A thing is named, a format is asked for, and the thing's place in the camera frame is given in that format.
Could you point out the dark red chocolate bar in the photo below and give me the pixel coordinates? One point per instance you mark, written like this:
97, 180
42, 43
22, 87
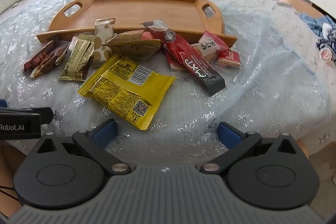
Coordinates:
39, 56

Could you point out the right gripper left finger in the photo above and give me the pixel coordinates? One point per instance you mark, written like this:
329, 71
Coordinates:
94, 142

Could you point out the red Biscoff biscuit packet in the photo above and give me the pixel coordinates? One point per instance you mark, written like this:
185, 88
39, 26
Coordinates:
228, 58

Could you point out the gold red nut packet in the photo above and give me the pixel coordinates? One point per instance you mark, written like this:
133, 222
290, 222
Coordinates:
138, 44

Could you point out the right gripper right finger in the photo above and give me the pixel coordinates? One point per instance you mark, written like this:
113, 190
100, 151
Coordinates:
238, 144

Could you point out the brown almond chocolate bar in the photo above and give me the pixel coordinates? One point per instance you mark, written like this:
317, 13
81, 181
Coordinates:
51, 61

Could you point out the pink white cake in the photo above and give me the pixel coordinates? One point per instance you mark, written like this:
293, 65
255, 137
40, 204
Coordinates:
209, 46

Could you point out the snowflake bedspread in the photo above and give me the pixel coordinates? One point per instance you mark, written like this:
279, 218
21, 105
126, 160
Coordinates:
282, 86

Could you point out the yellow snack packet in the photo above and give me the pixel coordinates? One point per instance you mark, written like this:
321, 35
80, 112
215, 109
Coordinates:
128, 89

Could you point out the red black long snack bar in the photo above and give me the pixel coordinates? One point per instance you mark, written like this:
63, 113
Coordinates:
184, 53

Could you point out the wooden serving tray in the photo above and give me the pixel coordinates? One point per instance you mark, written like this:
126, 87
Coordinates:
188, 18

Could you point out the white gold dotted candy packet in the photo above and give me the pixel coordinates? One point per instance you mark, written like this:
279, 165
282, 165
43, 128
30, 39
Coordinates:
103, 33

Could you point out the wooden bed frame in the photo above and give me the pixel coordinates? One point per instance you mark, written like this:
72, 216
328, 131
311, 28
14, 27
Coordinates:
303, 6

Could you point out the blue clothes pile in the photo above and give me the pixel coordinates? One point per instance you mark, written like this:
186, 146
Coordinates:
324, 28

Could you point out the red cracker packet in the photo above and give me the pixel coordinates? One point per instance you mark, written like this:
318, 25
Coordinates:
170, 61

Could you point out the gold foil snack bar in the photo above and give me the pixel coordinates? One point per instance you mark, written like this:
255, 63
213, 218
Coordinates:
77, 65

